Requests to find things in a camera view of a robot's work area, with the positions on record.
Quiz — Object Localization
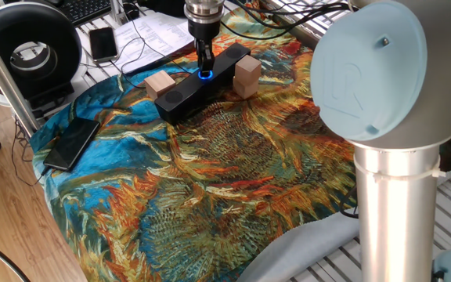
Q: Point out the aluminium extrusion post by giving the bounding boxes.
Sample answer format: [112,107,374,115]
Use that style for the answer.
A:
[110,0,128,25]

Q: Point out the thin black phone cable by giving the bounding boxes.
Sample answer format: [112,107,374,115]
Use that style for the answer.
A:
[11,117,46,187]

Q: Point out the thin black speaker cable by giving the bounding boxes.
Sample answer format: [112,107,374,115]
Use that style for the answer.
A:
[119,3,195,89]

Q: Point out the silver metal pole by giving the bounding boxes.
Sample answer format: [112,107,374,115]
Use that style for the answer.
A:
[0,15,41,136]

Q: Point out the black object behind papers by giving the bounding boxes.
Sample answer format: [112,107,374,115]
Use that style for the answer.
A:
[137,0,187,19]

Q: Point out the black smartphone with cable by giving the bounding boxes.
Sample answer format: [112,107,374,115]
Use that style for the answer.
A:
[43,116,101,172]

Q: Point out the sunflower painting tablecloth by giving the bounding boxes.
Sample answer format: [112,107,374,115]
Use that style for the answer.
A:
[29,0,370,282]

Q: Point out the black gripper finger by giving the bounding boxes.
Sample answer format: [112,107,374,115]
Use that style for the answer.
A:
[204,42,215,76]
[193,40,206,74]

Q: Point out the printed paper sheets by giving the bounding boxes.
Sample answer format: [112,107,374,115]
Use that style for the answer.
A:
[111,10,195,75]

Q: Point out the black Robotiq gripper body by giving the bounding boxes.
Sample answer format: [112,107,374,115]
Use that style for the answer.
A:
[188,19,222,44]

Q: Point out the black keyboard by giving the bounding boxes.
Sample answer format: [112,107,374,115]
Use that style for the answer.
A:
[59,0,113,27]

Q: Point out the black soundbar speaker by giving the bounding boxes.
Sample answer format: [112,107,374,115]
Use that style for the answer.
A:
[153,42,252,126]

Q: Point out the wooden cube block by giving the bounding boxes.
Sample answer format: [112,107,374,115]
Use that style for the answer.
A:
[143,69,177,101]
[232,76,259,100]
[233,54,262,85]

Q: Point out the black gripper cable bundle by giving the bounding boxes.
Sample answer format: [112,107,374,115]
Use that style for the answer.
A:
[220,0,354,40]

